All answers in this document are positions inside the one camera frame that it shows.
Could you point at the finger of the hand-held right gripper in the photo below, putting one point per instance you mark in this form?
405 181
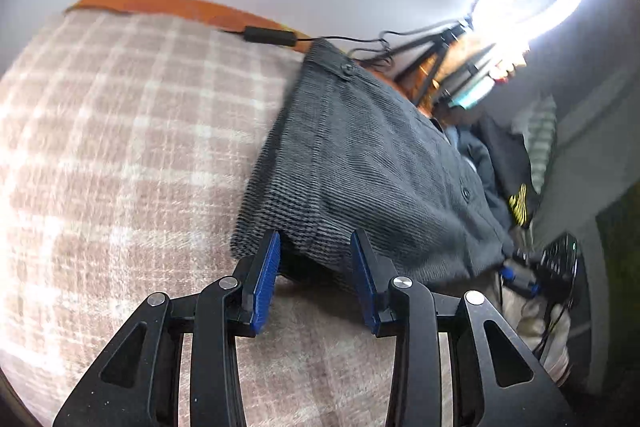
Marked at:
522 279

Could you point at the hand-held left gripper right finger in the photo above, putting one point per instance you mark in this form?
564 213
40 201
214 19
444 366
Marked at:
363 282

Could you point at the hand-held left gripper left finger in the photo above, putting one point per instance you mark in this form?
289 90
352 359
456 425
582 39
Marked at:
265 274

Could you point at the grey shorts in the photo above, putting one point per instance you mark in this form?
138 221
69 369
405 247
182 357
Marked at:
370 167

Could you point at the beige cloth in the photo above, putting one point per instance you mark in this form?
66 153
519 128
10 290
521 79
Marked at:
535 327

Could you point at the dark jacket with yellow print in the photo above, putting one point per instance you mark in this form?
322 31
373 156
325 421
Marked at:
510 167

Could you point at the dark blue cloth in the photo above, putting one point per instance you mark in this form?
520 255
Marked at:
480 167

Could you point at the green striped pillow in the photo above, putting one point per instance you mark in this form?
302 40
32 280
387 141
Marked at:
542 132

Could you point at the pink plaid blanket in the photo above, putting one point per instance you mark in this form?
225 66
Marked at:
130 167

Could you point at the teal face mask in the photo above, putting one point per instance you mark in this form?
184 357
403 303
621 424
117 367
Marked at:
470 96

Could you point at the black tripod stand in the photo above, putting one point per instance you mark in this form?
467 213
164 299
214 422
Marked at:
430 52

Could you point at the orange wooden bed frame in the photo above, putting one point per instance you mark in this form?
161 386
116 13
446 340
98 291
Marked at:
190 11

